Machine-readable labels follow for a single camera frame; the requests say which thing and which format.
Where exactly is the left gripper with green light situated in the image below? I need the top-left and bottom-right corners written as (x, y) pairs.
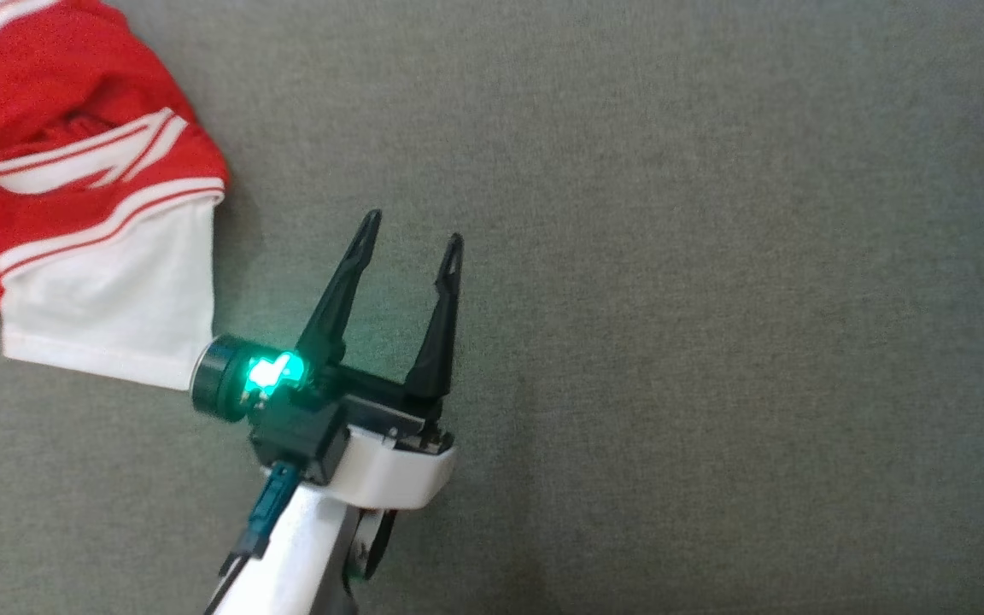
top-left (244, 209), bottom-right (466, 512)

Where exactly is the black cable with teal plug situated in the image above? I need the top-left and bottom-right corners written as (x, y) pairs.
top-left (202, 461), bottom-right (301, 615)

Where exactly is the red and white basketball jersey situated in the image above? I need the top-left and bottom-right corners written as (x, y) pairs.
top-left (0, 0), bottom-right (230, 392)

